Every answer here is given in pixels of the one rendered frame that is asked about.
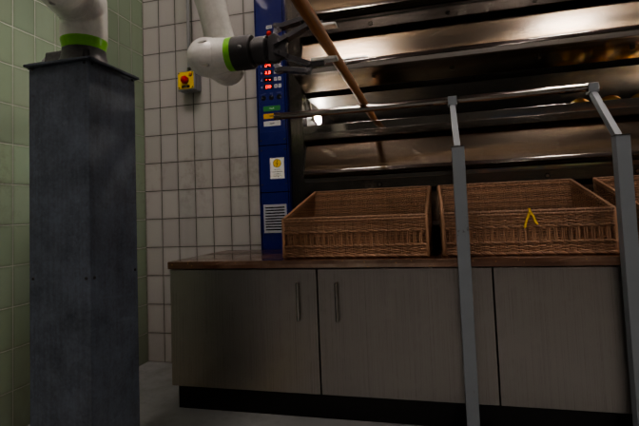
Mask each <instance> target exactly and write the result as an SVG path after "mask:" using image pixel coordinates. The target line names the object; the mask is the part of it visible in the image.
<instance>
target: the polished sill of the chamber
mask: <svg viewBox="0 0 639 426"><path fill-rule="evenodd" d="M603 102H604V103H605V105H606V107H607V109H612V108H623V107H639V97H635V98H625V99H614V100H603ZM589 110H597V109H596V107H595V105H594V104H593V102H581V103H570V104H560V105H548V106H528V107H517V108H506V109H495V110H484V111H474V112H462V113H457V114H456V117H457V121H458V122H463V121H474V120H486V119H497V118H509V117H520V116H532V115H543V114H554V113H566V112H577V111H589ZM440 123H451V114H440V115H430V116H419V117H408V118H397V119H386V120H375V121H365V122H353V123H343V124H331V125H321V126H304V127H303V134H315V133H326V132H338V131H349V130H361V129H372V128H384V127H395V126H417V125H428V124H440Z"/></svg>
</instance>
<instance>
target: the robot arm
mask: <svg viewBox="0 0 639 426"><path fill-rule="evenodd" d="M40 1H42V2H43V3H44V4H45V5H46V6H47V7H48V8H49V9H50V10H51V11H53V12H54V13H55V14H56V15H57V16H58V17H59V40H60V43H61V50H59V51H53V52H47V53H46V57H45V58H44V59H43V60H42V62H47V61H54V60H61V59H67V58H74V57H81V56H88V55H89V56H91V57H93V58H96V59H98V60H100V61H102V62H105V63H107V64H108V61H107V46H108V35H107V0H40ZM194 2H195V5H196V8H197V11H198V13H199V17H200V20H201V24H202V28H203V36H204V37H201V38H198V39H196V40H195V41H193V42H192V43H191V45H190V46H189V48H188V50H187V55H186V58H187V63H188V64H189V66H190V68H191V69H192V70H193V71H194V72H195V73H196V74H198V75H200V76H202V77H205V78H210V79H212V80H214V81H216V82H217V83H218V84H220V85H223V86H233V85H236V84H237V83H238V82H239V81H240V80H241V79H242V77H243V75H244V71H245V70H249V69H256V68H257V67H258V66H261V65H269V64H273V65H274V67H275V68H274V71H275V72H276V73H277V74H278V75H280V74H284V73H292V74H303V75H311V74H312V69H313V68H317V67H324V66H325V63H329V62H337V61H338V60H339V58H338V56H337V55H332V56H323V57H316V58H311V62H310V61H308V60H305V59H302V58H300V57H297V56H294V55H291V54H289V53H288V43H290V42H291V41H292V40H293V39H295V38H296V37H298V36H300V35H301V34H303V33H305V32H306V31H308V30H309V28H308V26H307V25H306V23H305V22H304V20H303V19H302V17H301V16H300V17H297V18H294V19H291V20H288V21H285V22H282V23H273V27H274V30H273V33H272V34H270V35H265V36H258V37H254V36H253V35H251V34H247V35H240V36H234V33H233V29H232V27H231V23H230V19H229V15H228V10H227V5H226V1H225V0H194ZM294 27H297V28H295V29H293V30H291V31H289V32H288V33H285V34H284V35H282V36H279V35H278V33H279V32H281V31H282V30H286V29H291V28H294ZM282 60H287V61H291V62H294V63H297V64H299V65H302V66H305V67H306V68H295V67H283V66H281V65H279V63H280V62H281V61H282Z"/></svg>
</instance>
